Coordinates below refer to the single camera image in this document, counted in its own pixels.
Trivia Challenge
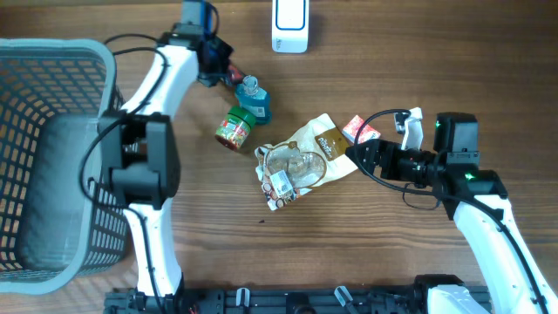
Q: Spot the black red snack packet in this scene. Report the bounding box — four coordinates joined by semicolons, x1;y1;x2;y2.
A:
227;64;245;86

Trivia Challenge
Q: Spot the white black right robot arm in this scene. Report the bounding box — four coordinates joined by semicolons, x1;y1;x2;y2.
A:
345;109;557;313

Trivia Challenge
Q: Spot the black mounting rail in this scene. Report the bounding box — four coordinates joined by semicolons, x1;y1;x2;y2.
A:
103;285;493;314

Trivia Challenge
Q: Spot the green lid jar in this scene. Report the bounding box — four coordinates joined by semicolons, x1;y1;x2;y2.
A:
214;106;256;151

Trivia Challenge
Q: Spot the blue mouthwash bottle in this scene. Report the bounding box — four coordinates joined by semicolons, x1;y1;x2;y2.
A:
235;75;272;125

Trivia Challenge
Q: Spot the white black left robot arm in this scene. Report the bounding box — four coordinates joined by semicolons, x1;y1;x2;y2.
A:
96;23;233;311

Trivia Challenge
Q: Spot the brown snack pouch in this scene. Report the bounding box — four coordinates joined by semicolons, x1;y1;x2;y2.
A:
255;113;357;211

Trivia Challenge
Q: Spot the grey plastic basket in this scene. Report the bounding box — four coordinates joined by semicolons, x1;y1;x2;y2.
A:
1;39;127;295

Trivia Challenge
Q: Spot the white barcode scanner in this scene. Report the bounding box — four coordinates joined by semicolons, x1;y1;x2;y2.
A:
271;0;310;54

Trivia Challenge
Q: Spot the red white small box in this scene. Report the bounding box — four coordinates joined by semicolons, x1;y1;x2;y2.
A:
342;115;381;144

